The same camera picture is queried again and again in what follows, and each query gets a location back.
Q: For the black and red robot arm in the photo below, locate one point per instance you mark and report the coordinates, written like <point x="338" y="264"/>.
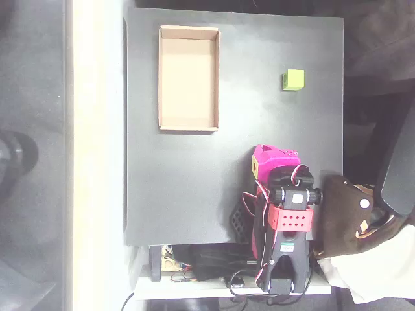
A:
<point x="291" y="256"/>

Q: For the white shelf board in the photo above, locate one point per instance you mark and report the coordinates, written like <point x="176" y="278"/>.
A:
<point x="194" y="290"/>

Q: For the black lattice robot base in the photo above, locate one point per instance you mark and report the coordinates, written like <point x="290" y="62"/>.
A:
<point x="240" y="223"/>

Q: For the dark brown fabric garment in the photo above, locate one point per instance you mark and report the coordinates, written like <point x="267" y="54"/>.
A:
<point x="379" y="42"/>

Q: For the white cloth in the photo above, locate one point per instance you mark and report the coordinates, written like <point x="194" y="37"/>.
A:
<point x="382" y="269"/>

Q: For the brown bag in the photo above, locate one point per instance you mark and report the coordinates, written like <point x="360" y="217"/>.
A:
<point x="340" y="214"/>

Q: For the shallow cardboard box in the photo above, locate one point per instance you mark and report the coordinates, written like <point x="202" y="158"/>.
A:
<point x="188" y="77"/>

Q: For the black power adapter pouch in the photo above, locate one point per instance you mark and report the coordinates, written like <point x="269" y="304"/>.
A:
<point x="220" y="260"/>

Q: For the small black connector box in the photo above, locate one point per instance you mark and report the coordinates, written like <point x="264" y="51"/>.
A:
<point x="237" y="282"/>

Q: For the magenta gripper yellow face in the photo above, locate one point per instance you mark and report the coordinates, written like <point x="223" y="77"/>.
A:
<point x="272" y="159"/>

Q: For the lime green cube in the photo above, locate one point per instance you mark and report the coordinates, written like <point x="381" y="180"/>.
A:
<point x="294" y="80"/>

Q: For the black chair part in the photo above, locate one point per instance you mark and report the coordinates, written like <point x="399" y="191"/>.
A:
<point x="398" y="175"/>

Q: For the small wooden board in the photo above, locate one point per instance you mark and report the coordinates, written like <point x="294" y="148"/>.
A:
<point x="168" y="264"/>

